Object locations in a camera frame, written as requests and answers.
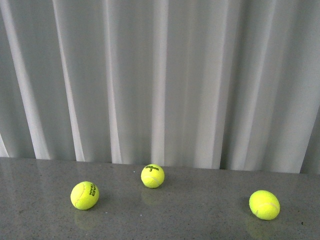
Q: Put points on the Head Team tennis ball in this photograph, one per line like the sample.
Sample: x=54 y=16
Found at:
x=84 y=195

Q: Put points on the plain yellow tennis ball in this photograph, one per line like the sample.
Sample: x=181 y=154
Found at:
x=264 y=205

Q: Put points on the white pleated curtain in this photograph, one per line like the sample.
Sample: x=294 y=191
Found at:
x=218 y=84

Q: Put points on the Wilson tennis ball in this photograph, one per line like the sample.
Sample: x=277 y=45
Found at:
x=152 y=176

